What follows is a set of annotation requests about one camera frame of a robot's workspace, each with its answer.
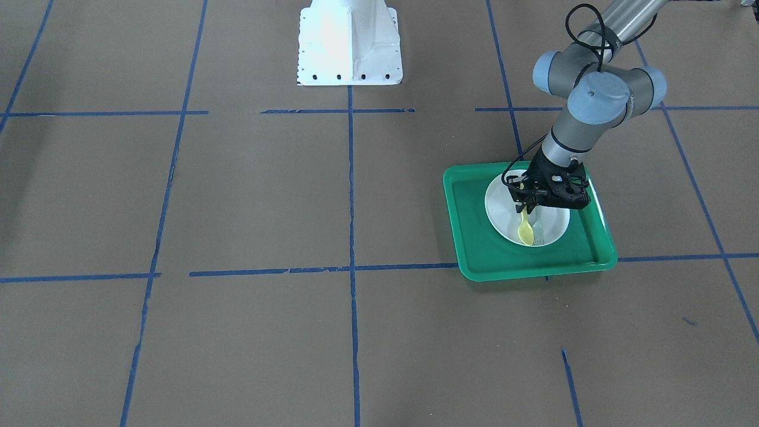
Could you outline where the long blue tape line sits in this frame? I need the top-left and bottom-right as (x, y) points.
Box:
(633, 39), (759, 345)

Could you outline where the white plate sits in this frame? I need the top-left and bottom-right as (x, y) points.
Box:
(483, 176), (570, 247)

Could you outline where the green plastic tray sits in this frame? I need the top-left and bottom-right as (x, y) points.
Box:
(444, 162), (618, 282)

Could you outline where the crossing blue tape line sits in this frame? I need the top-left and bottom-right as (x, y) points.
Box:
(1, 252), (757, 284)

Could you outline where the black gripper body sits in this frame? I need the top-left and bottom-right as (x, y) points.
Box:
(517, 151), (591, 210)

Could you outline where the yellow plastic spoon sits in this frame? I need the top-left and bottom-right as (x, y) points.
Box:
(518, 213), (535, 246)

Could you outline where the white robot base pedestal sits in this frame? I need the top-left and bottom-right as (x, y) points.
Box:
(296, 1), (403, 87)

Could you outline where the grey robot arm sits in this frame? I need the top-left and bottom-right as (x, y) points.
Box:
(501, 1), (667, 214)

